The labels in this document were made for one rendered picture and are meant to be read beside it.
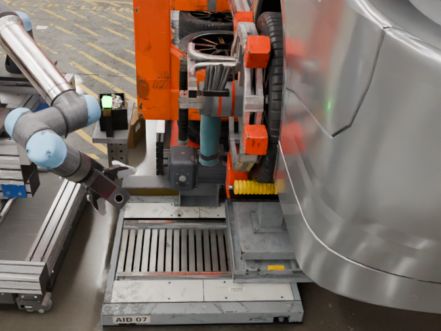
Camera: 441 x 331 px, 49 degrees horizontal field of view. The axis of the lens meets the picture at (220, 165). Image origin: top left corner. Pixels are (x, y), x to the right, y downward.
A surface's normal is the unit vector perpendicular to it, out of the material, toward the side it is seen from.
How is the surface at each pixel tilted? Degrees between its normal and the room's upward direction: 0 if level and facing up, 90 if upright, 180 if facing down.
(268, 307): 0
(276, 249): 0
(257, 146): 90
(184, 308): 0
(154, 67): 90
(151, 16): 90
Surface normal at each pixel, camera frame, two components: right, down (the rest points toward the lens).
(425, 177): -0.44, 0.46
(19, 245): 0.05, -0.84
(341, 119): -0.96, 0.11
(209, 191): 0.07, 0.55
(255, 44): 0.08, -0.37
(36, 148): -0.29, -0.32
